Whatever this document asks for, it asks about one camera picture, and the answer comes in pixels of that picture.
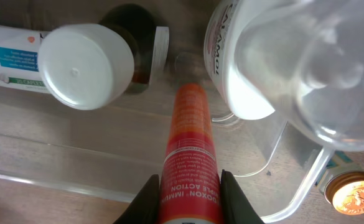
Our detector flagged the white spray bottle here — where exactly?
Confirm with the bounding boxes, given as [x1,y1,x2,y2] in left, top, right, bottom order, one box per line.
[203,0,364,151]

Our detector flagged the clear plastic container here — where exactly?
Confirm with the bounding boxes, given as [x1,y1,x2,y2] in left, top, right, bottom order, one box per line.
[0,0,364,223]

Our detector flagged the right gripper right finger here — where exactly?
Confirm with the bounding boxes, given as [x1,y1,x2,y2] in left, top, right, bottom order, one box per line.
[220,170,264,224]

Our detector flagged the small jar gold lid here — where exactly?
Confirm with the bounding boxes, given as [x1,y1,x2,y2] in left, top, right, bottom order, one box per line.
[315,151,364,215]

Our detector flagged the Panadol medicine box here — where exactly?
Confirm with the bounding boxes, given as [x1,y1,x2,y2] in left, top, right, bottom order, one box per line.
[0,26,49,93]

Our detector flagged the orange tube white cap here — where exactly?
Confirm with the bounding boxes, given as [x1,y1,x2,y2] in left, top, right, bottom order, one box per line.
[158,83,223,223]

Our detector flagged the dark bottle white cap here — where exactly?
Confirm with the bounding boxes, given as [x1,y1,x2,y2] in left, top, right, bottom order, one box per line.
[37,4,170,110]

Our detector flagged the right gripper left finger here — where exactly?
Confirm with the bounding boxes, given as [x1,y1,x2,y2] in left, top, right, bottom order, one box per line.
[113,174,160,224]

